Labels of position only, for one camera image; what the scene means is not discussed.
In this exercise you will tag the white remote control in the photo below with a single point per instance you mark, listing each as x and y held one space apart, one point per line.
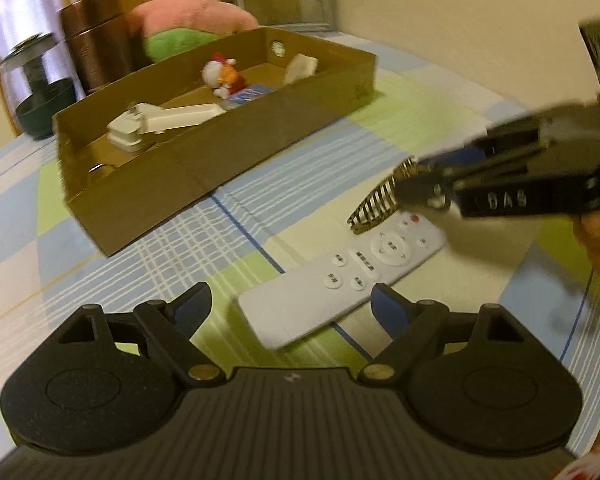
300 310

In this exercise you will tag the brown metal canister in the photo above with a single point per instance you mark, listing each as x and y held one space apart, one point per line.
95 45

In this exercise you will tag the brown cardboard box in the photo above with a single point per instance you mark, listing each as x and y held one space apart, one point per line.
180 180

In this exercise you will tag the pink star plush toy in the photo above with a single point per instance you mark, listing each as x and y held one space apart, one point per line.
190 10

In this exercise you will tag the white wall plug adapter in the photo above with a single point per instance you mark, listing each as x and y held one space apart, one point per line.
300 67

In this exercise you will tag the person's right hand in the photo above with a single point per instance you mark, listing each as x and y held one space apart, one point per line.
597 240

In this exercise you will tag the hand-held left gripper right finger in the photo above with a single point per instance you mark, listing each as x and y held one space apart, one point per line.
387 306

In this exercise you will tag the lavender sheer curtain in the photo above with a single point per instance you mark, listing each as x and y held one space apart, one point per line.
10 0

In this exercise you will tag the red and white toy figure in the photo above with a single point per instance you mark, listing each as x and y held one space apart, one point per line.
222 75

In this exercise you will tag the blue card packet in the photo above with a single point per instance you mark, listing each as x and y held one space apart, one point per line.
245 96

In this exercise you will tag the glass jar with dark base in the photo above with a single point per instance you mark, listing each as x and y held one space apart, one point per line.
45 110

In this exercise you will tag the gold spring hair clip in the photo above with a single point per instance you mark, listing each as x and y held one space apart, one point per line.
375 210

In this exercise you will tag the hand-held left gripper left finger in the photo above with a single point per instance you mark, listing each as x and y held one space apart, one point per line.
192 306

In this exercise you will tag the red and white packet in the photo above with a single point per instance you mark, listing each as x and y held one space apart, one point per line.
585 465

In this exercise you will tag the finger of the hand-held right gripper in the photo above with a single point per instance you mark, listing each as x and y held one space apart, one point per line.
430 190
505 142

